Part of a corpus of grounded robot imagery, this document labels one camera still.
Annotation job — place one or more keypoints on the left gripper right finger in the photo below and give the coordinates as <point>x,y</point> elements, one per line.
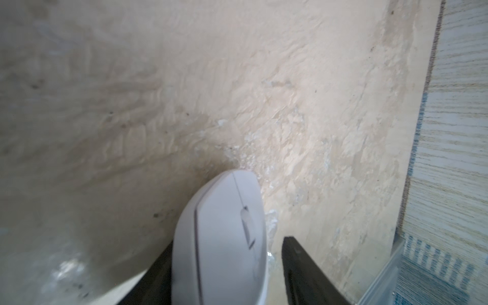
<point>304,281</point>

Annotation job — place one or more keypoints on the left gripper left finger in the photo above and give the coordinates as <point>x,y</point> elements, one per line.
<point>156,284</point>

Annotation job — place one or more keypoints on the white mouse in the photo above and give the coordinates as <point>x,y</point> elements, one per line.
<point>220,253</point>

